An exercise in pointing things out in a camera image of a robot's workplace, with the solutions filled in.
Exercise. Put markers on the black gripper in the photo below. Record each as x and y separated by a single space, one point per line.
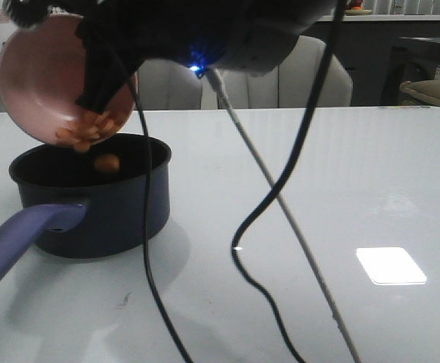
118 36

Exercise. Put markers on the orange ham slices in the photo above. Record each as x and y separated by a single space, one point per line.
90 129

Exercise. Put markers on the pink bowl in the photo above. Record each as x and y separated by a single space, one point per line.
42 74

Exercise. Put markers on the left beige chair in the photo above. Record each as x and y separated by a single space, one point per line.
166 85

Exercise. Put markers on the beige chair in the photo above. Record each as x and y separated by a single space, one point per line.
166 85
289 85

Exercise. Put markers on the right beige chair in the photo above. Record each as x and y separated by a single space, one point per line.
289 85

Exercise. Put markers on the fruit plate on counter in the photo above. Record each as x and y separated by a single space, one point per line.
356 8

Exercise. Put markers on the grey counter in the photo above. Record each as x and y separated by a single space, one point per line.
364 47

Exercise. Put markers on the dark washing machine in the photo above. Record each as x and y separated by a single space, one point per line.
411 59

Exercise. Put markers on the dark blue saucepan purple handle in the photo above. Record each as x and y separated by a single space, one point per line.
71 210

